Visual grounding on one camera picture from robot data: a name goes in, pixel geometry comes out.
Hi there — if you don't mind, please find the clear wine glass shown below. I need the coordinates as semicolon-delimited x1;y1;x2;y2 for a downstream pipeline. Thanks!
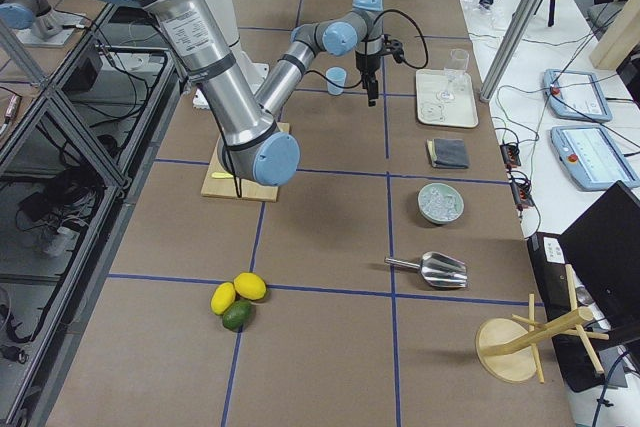
437;48;469;101

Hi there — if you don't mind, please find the yellow lemon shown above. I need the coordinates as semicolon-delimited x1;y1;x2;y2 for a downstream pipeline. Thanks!
233;272;267;301
210;282;236;316

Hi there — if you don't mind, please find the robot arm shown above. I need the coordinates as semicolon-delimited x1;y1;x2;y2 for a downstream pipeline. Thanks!
1;0;83;47
100;0;383;186

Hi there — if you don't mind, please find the cream bear tray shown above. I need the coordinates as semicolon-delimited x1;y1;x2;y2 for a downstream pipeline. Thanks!
415;69;479;128

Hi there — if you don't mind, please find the blue teach pendant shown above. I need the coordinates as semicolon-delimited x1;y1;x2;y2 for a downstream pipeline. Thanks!
550;125;639;191
542;69;613;122

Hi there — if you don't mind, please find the aluminium frame post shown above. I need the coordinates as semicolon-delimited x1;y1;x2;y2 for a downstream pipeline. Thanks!
479;0;542;103

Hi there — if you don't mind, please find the yellow plastic knife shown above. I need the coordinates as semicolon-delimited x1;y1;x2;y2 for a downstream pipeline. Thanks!
211;172;234;180

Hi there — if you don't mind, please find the steel ice scoop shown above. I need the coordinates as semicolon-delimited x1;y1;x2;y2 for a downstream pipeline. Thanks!
384;251;468;289

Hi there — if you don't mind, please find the blue paper cup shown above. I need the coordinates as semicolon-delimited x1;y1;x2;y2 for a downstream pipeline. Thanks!
325;66;347;96

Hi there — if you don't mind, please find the wooden cutting board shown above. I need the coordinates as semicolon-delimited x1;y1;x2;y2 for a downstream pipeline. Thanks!
201;123;300;202

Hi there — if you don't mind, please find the black laptop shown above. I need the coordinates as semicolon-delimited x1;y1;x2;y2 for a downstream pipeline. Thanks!
557;179;640;328

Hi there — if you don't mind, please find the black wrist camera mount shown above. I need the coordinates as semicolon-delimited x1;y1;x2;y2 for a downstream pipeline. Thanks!
382;34;405;64

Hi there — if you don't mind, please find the green bowl of ice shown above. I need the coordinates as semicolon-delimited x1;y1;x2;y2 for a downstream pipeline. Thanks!
417;183;464;225

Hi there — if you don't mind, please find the grey yellow folded cloth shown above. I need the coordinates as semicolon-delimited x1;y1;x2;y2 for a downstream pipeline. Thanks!
426;138;470;169

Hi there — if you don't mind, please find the wooden mug tree stand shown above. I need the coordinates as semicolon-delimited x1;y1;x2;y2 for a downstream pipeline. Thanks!
475;264;609;383

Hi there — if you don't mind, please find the green lime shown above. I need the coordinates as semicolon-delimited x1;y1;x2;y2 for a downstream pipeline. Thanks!
222;299;253;331

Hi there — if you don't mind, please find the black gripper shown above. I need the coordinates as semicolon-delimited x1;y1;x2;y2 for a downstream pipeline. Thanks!
355;39;384;107

